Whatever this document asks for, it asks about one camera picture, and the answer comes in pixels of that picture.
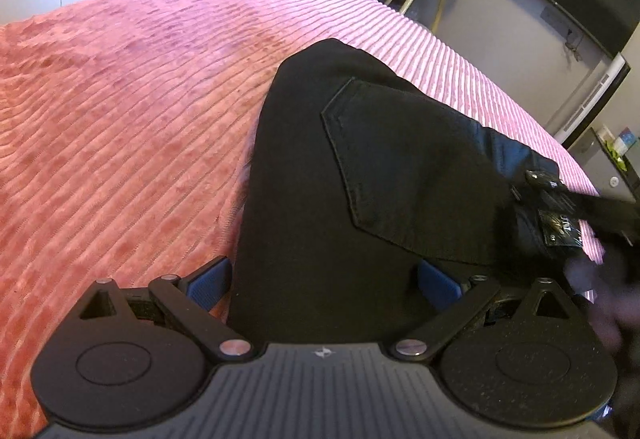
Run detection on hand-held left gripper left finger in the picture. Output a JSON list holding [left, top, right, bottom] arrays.
[[79, 258, 254, 363]]

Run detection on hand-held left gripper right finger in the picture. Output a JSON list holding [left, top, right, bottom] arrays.
[[392, 259, 572, 362]]

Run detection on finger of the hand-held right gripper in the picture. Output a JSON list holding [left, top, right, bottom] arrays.
[[525, 170, 640, 242]]

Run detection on black pants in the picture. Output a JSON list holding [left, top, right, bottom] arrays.
[[227, 38, 603, 350]]

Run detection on grey desk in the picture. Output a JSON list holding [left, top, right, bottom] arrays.
[[574, 125, 640, 200]]

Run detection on blue box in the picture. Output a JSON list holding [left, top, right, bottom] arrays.
[[614, 131, 640, 156]]

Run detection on white panel heater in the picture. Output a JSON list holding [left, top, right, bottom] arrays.
[[553, 53, 632, 146]]

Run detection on pink ribbed blanket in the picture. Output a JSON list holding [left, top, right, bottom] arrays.
[[0, 0, 603, 439]]

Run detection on wall socket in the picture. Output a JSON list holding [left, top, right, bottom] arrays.
[[542, 5, 587, 52]]

